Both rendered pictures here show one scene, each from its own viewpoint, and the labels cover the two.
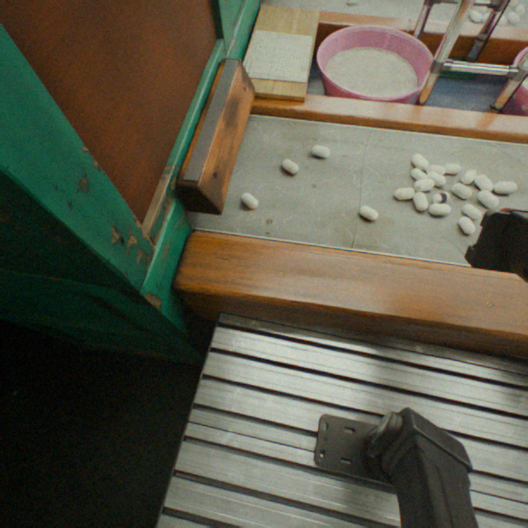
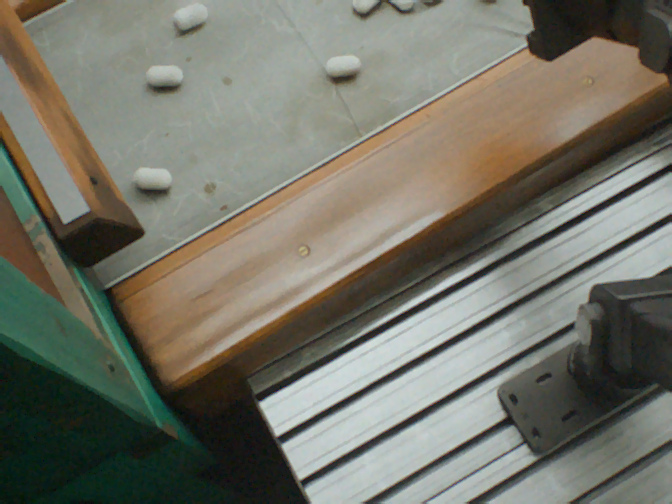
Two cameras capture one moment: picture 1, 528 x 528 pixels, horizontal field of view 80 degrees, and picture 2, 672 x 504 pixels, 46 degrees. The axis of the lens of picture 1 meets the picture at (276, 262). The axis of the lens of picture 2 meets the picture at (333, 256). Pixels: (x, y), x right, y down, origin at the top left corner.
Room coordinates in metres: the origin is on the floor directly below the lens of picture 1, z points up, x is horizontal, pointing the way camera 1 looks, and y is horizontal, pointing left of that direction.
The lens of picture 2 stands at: (0.00, 0.12, 1.41)
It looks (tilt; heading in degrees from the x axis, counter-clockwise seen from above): 70 degrees down; 322
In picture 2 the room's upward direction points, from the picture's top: 3 degrees counter-clockwise
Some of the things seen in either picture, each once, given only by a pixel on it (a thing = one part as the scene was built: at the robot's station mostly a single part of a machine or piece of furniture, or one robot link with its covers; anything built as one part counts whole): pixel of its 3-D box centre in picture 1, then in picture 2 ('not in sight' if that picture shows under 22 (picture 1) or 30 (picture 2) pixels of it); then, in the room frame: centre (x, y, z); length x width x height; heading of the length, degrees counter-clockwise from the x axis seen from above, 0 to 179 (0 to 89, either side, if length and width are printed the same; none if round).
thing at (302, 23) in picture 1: (280, 49); not in sight; (0.77, -0.01, 0.77); 0.33 x 0.15 x 0.01; 171
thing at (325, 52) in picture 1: (369, 78); not in sight; (0.73, -0.23, 0.72); 0.27 x 0.27 x 0.10
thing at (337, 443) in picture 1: (392, 456); (615, 361); (-0.05, -0.16, 0.71); 0.20 x 0.07 x 0.08; 78
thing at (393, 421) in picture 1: (411, 453); (634, 334); (-0.04, -0.16, 0.77); 0.09 x 0.06 x 0.06; 55
